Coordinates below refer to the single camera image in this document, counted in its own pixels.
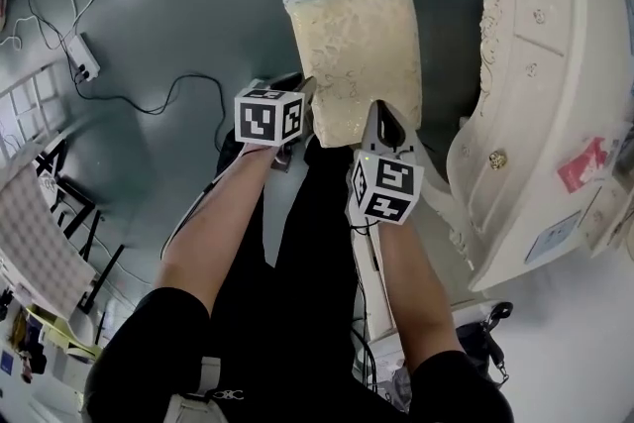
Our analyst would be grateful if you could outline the red packet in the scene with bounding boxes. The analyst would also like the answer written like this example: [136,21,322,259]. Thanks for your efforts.
[556,136,611,192]

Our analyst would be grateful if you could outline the person's black clothes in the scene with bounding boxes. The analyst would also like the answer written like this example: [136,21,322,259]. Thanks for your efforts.
[81,131,516,423]

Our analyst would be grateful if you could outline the black metal stand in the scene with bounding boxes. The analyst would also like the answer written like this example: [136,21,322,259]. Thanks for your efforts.
[35,137,126,316]

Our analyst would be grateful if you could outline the white cable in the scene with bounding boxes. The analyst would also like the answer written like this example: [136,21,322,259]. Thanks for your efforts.
[0,0,101,52]

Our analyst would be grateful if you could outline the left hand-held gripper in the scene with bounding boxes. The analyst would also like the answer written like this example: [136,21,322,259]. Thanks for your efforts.
[233,73,319,173]

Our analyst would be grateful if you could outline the blue and white card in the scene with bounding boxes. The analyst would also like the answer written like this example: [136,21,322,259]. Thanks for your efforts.
[523,209,583,266]

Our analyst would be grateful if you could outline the thin black cable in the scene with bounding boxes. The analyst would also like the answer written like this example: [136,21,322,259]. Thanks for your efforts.
[23,0,78,53]

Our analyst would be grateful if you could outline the beige chest strap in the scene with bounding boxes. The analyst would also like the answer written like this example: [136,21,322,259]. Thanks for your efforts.
[165,355,245,423]

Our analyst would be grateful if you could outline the person's right forearm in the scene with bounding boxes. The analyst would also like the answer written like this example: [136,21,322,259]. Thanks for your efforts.
[369,212,467,375]

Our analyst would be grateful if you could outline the cream carved dressing table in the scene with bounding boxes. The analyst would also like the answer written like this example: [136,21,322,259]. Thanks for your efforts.
[352,0,634,349]

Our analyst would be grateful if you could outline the black bag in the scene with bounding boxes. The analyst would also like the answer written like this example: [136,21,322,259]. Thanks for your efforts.
[454,300,514,386]

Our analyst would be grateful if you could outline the person's left forearm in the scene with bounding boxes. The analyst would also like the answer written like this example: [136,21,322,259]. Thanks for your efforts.
[153,143,283,313]

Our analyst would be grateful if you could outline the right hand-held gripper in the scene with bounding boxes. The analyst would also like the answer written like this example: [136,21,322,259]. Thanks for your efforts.
[345,99,426,227]

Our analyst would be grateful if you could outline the beige cushioned stool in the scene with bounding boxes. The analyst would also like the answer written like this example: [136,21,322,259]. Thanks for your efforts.
[282,0,423,150]

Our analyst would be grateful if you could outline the white lattice panel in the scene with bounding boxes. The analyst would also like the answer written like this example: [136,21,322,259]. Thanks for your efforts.
[0,62,69,160]

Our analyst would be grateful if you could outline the yellow sheet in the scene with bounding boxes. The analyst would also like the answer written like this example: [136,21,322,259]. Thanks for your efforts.
[27,306,104,361]

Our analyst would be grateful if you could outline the white power strip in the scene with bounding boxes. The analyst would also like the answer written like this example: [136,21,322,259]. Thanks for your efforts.
[66,32,103,83]

